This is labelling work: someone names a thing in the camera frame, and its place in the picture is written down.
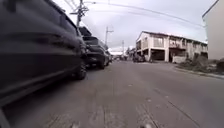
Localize black car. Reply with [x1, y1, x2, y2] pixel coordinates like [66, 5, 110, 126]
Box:
[79, 26, 111, 70]

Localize dark parked vehicle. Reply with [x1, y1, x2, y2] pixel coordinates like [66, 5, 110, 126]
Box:
[132, 53, 147, 64]

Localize grey asphalt road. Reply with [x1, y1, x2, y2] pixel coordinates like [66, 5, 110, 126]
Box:
[0, 60, 224, 128]

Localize beige two-storey building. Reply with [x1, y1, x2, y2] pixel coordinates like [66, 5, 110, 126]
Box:
[135, 30, 209, 64]

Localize dark car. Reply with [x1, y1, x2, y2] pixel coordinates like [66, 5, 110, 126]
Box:
[0, 0, 88, 108]

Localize bushes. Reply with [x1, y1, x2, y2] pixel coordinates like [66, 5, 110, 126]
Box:
[178, 54, 224, 74]

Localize concrete kerb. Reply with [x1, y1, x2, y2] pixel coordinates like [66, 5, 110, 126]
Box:
[173, 65, 224, 80]

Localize white building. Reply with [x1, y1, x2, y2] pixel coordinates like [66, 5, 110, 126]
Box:
[201, 0, 224, 61]

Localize overhead wires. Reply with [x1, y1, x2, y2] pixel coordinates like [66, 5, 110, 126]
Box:
[63, 0, 206, 29]

